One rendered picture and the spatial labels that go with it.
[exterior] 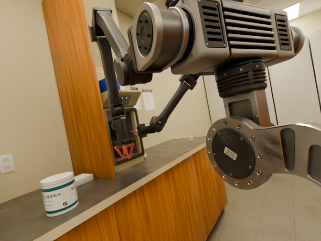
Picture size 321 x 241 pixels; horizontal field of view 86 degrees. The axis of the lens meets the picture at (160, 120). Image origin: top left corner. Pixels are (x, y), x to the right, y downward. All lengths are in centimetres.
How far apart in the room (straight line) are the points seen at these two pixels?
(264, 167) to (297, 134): 11
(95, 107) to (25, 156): 60
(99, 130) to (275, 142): 98
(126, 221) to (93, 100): 74
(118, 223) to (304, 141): 88
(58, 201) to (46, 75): 104
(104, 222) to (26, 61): 124
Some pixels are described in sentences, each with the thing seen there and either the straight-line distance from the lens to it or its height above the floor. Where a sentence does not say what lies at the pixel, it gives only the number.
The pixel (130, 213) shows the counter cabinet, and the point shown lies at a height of 78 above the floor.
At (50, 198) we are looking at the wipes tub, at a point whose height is 102.
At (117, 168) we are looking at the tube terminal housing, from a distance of 133.
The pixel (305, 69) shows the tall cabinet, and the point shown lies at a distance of 388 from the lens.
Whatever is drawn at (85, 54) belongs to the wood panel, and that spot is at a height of 175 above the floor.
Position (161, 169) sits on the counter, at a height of 93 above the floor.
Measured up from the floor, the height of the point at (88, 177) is 97.
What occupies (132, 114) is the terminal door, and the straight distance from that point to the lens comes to 141.
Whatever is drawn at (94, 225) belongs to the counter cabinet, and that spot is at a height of 84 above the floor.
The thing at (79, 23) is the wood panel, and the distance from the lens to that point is 137.
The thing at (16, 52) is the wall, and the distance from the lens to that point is 166.
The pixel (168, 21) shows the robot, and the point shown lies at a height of 145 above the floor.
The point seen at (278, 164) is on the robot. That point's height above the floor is 112.
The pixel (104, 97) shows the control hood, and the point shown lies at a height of 147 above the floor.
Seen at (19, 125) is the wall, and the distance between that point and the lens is 152.
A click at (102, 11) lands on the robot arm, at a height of 174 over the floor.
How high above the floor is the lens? 126
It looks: level
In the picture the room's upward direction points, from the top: 10 degrees counter-clockwise
